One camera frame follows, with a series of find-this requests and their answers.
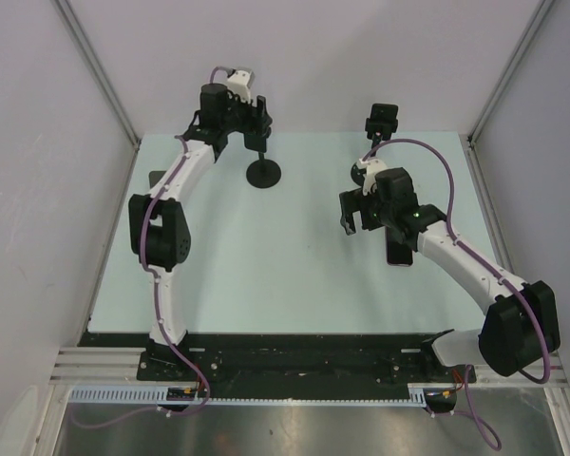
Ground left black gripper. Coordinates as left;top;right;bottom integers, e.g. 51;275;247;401
220;87;273;138

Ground black pole phone stand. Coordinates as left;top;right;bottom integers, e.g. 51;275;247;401
350;118;400;188
246;152;282;189

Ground black phone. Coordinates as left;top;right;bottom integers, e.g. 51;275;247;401
385;228;413;267
365;103;399;143

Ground silver phone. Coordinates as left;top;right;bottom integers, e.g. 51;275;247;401
243;133;267;154

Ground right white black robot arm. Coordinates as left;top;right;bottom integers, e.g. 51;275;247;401
339;160;561;381

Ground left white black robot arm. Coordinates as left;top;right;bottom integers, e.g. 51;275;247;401
128;81;272;346

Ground brown round phone stand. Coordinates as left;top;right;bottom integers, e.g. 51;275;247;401
148;170;165;188

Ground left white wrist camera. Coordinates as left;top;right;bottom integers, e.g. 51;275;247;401
226;68;255;103

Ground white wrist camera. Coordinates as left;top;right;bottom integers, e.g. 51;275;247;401
226;68;255;103
356;158;388;196

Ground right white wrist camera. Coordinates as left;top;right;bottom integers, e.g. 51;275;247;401
356;158;388;196

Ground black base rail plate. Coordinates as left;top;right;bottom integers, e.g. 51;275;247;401
80;332;476;400

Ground left aluminium frame post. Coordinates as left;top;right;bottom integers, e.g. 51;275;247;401
50;0;141;150

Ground aluminium frame post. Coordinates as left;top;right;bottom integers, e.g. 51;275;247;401
466;0;557;147
50;0;141;150

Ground white slotted cable duct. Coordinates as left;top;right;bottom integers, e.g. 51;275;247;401
68;385;427;408

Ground right aluminium frame post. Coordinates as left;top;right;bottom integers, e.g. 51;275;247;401
466;0;557;147

